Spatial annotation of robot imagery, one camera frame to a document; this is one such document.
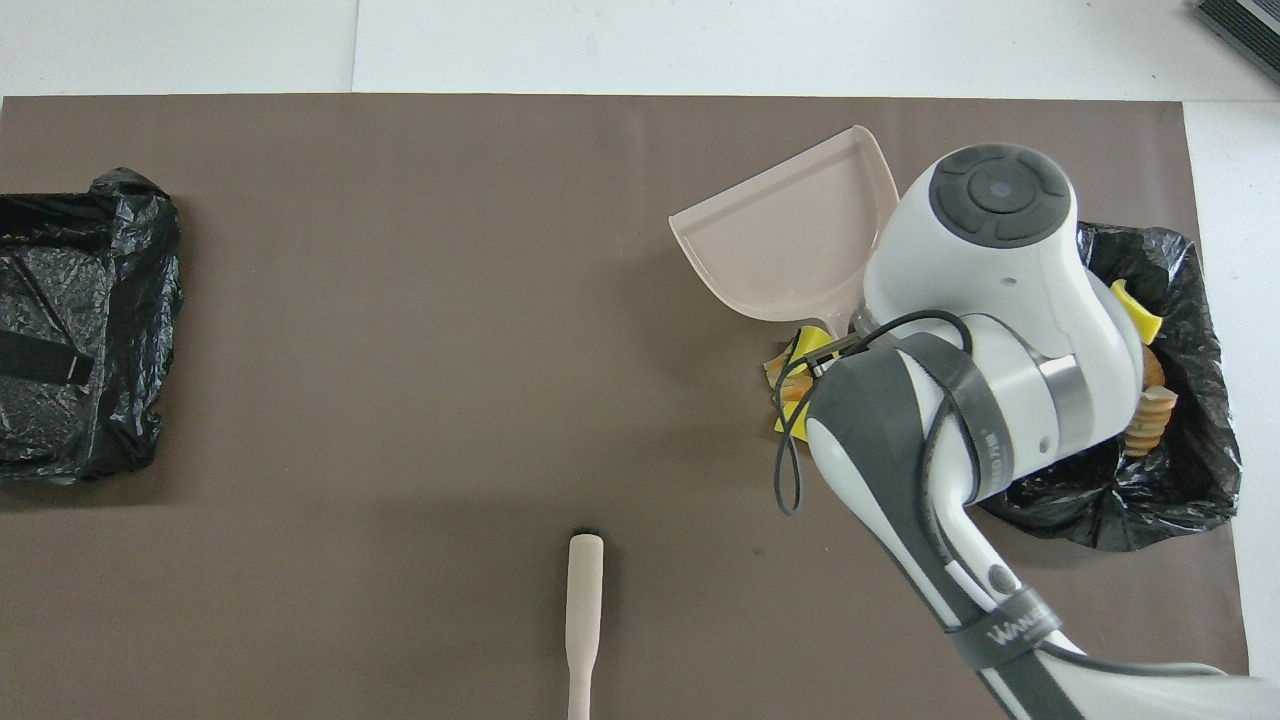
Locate orange bread crust piece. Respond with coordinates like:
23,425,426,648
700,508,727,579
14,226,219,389
763,352,813,406

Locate beige angular bread chunk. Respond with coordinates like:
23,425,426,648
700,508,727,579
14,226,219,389
1120,388,1181,459

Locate beige hand brush black bristles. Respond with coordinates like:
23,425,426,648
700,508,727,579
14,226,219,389
566,527,606,720

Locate yellow sponge with green pad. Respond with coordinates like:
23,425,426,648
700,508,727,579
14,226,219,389
785,327,837,373

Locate black bag lined bin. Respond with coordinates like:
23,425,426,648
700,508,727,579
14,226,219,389
975,221,1244,553
0,167,185,486

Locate beige plastic dustpan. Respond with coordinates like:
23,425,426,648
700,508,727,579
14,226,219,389
668,124,901,346

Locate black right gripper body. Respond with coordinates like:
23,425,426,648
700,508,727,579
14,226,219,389
803,335,873,379

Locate brown paper table mat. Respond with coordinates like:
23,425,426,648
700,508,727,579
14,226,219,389
0,95,1256,720

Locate small yellow sponge wedge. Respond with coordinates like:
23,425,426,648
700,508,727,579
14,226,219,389
1110,280,1164,346

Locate grey ribbed device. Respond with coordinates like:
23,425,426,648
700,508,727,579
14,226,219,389
1194,0,1280,86

